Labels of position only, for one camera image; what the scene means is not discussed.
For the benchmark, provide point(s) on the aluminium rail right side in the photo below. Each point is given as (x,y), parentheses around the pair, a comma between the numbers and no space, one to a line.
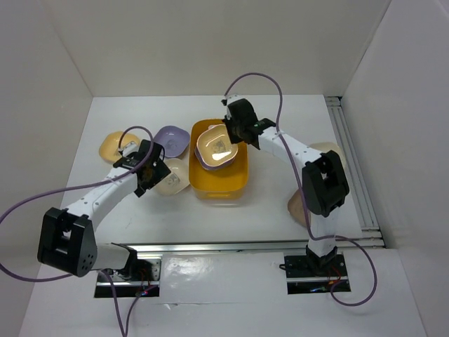
(359,190)

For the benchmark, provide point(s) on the brown square plate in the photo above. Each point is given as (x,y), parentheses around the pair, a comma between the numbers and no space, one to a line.
(296,210)

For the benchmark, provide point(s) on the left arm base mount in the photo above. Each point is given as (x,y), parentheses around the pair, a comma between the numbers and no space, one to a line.
(140,274)

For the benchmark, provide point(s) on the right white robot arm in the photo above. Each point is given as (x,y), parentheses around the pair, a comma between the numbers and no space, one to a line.
(323,182)

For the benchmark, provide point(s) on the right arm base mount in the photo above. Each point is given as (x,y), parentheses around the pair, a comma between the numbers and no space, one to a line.
(301,279)

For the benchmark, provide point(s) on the yellow plastic bin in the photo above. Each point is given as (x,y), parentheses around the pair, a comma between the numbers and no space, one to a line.
(225,183)

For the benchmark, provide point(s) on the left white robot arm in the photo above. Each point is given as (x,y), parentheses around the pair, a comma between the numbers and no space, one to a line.
(67,240)

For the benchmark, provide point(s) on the yellow plate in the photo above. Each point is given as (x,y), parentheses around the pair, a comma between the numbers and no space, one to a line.
(215,145)
(109,149)

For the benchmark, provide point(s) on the purple plate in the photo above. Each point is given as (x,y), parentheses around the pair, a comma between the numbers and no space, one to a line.
(174,140)
(200,161)

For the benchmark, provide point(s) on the aluminium rail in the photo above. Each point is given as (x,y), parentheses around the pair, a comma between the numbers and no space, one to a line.
(218,247)
(359,190)

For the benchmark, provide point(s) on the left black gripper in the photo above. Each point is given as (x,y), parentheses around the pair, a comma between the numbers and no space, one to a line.
(160,170)

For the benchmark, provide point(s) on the aluminium rail front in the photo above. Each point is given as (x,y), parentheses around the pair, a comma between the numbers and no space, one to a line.
(218,247)

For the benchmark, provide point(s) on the cream plate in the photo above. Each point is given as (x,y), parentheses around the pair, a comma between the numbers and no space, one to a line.
(325,147)
(177,180)

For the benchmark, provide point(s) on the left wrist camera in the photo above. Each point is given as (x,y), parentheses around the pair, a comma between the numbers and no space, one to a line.
(128,149)

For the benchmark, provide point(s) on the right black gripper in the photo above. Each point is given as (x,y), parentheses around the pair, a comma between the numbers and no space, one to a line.
(233,138)

